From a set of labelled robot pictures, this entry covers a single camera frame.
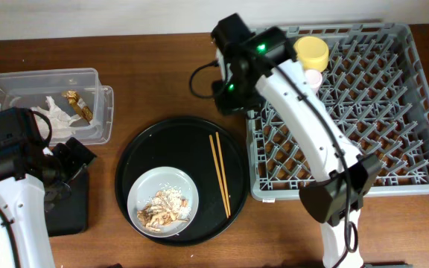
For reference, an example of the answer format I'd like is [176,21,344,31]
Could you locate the gold foil wrapper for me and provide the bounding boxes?
[62,91,93,124]

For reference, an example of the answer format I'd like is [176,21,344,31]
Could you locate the wooden chopstick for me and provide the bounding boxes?
[209,135,229,219]
[215,132,232,217]

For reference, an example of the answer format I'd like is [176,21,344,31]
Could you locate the black rectangular bin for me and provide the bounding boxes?
[45,171,89,237]

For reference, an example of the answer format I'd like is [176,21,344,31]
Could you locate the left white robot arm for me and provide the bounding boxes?
[0,108,96,267]

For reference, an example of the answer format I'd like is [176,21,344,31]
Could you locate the white napkin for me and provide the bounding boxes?
[31,96,81,139]

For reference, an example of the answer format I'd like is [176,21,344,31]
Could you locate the pink cup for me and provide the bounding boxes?
[305,69,323,94]

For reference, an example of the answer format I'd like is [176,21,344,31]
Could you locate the clear plastic bin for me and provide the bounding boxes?
[0,68,114,146]

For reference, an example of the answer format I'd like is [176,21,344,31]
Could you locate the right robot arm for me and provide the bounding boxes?
[209,13,381,267]

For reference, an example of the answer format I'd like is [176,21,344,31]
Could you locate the food scraps on plate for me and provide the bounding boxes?
[136,188,191,233]

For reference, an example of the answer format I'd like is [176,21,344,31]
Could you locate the grey dishwasher rack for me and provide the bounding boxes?
[247,23,429,202]

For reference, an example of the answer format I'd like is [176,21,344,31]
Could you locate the round black tray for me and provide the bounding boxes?
[115,116,250,246]

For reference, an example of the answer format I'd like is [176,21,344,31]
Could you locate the grey plate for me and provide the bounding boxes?
[127,167,199,238]

